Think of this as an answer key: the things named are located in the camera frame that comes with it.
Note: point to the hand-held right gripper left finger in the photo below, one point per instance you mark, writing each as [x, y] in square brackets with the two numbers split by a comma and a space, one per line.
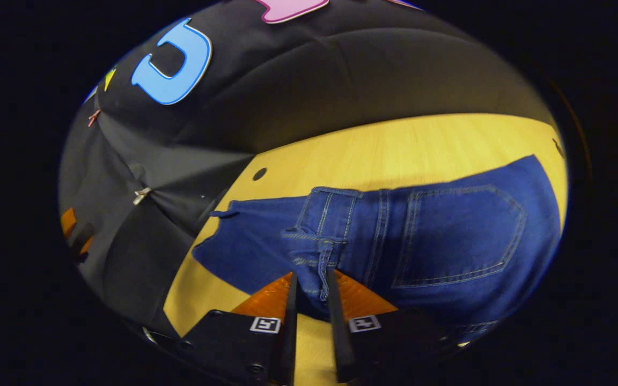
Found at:
[289, 343]

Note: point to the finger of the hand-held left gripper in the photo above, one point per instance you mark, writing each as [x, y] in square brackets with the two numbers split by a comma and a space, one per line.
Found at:
[75, 236]

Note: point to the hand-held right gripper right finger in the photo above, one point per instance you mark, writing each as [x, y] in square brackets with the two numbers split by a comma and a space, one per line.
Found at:
[339, 343]

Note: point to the blue denim jeans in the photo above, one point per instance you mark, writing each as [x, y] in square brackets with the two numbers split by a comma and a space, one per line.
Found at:
[448, 241]

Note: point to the black backdrop cloth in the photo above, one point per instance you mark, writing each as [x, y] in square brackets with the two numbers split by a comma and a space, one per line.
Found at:
[298, 86]

